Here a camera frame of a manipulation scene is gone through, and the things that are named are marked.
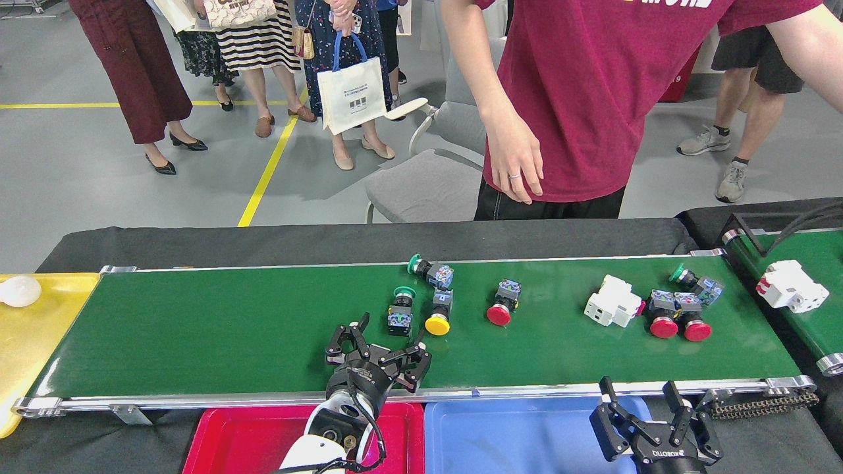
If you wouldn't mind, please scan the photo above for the white printed paper bag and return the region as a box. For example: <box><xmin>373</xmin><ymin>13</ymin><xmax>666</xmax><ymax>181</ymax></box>
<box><xmin>153</xmin><ymin>0</ymin><xmax>197</xmax><ymax>34</ymax></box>

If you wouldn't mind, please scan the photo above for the grey office chair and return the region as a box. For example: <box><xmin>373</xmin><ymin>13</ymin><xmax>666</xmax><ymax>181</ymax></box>
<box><xmin>364</xmin><ymin>36</ymin><xmax>508</xmax><ymax>224</ymax></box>

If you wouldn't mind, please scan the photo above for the person's hand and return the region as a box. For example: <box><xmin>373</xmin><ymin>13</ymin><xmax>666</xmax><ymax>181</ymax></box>
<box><xmin>327</xmin><ymin>0</ymin><xmax>360</xmax><ymax>37</ymax></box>

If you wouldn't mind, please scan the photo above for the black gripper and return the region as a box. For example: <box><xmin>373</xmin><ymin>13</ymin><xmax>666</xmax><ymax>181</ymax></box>
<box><xmin>326</xmin><ymin>313</ymin><xmax>433</xmax><ymax>415</ymax></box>
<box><xmin>589</xmin><ymin>377</ymin><xmax>723</xmax><ymax>474</ymax></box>

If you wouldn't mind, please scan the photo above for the red plastic tray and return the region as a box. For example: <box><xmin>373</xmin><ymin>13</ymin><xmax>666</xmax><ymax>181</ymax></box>
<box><xmin>182</xmin><ymin>403</ymin><xmax>425</xmax><ymax>474</ymax></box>

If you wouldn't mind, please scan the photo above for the blue plastic tray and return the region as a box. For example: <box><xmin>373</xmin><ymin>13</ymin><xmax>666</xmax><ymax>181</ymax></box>
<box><xmin>425</xmin><ymin>396</ymin><xmax>653</xmax><ymax>474</ymax></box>

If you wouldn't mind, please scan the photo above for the white circuit breaker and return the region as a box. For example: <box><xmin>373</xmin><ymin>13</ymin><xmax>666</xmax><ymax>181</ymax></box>
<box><xmin>755</xmin><ymin>260</ymin><xmax>830</xmax><ymax>314</ymax></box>
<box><xmin>584</xmin><ymin>275</ymin><xmax>646</xmax><ymax>328</ymax></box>

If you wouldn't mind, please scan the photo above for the person's right hand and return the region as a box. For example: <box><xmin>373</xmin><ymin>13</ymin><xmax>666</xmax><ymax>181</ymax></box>
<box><xmin>484</xmin><ymin>112</ymin><xmax>545</xmax><ymax>205</ymax></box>

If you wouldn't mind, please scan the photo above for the white canvas tote bag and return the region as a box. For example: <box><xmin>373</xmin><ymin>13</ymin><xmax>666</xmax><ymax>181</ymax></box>
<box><xmin>317</xmin><ymin>32</ymin><xmax>388</xmax><ymax>136</ymax></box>

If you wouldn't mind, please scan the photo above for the yellow push button switch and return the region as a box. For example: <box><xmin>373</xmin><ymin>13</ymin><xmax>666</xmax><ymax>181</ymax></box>
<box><xmin>425</xmin><ymin>290</ymin><xmax>454</xmax><ymax>336</ymax></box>

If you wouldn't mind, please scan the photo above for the red fire extinguisher box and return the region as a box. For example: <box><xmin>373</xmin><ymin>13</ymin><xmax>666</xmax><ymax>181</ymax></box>
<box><xmin>659</xmin><ymin>46</ymin><xmax>702</xmax><ymax>103</ymax></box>

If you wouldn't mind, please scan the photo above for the yellow plastic tray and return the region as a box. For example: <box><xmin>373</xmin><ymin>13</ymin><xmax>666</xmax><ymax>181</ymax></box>
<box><xmin>0</xmin><ymin>273</ymin><xmax>101</xmax><ymax>438</ymax></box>

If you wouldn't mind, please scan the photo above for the small tan handbag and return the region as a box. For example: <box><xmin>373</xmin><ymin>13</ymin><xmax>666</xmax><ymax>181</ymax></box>
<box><xmin>292</xmin><ymin>0</ymin><xmax>316</xmax><ymax>60</ymax></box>

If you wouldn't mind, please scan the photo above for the black drive chain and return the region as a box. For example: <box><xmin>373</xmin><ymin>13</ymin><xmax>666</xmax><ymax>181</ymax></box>
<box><xmin>708</xmin><ymin>392</ymin><xmax>821</xmax><ymax>420</ymax></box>

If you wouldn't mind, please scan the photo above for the black metal frame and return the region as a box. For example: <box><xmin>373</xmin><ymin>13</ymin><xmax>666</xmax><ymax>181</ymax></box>
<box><xmin>723</xmin><ymin>201</ymin><xmax>843</xmax><ymax>257</ymax></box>

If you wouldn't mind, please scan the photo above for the person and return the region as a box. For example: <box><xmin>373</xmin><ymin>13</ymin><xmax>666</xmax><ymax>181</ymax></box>
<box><xmin>294</xmin><ymin>0</ymin><xmax>397</xmax><ymax>171</ymax></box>
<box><xmin>377</xmin><ymin>0</ymin><xmax>409</xmax><ymax>106</ymax></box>
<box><xmin>204</xmin><ymin>0</ymin><xmax>317</xmax><ymax>138</ymax></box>
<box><xmin>69</xmin><ymin>0</ymin><xmax>208</xmax><ymax>175</ymax></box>
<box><xmin>173</xmin><ymin>26</ymin><xmax>239</xmax><ymax>111</ymax></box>
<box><xmin>440</xmin><ymin>0</ymin><xmax>843</xmax><ymax>221</ymax></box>
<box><xmin>419</xmin><ymin>0</ymin><xmax>455</xmax><ymax>55</ymax></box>
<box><xmin>677</xmin><ymin>23</ymin><xmax>807</xmax><ymax>203</ymax></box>

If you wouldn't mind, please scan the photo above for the green conveyor belt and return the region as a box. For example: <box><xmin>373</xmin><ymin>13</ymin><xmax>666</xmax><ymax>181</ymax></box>
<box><xmin>12</xmin><ymin>249</ymin><xmax>817</xmax><ymax>419</ymax></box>
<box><xmin>721</xmin><ymin>227</ymin><xmax>843</xmax><ymax>377</ymax></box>

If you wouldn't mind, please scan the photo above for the white light bulb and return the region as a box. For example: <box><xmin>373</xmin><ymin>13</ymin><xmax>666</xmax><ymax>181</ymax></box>
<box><xmin>0</xmin><ymin>276</ymin><xmax>42</xmax><ymax>308</ymax></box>

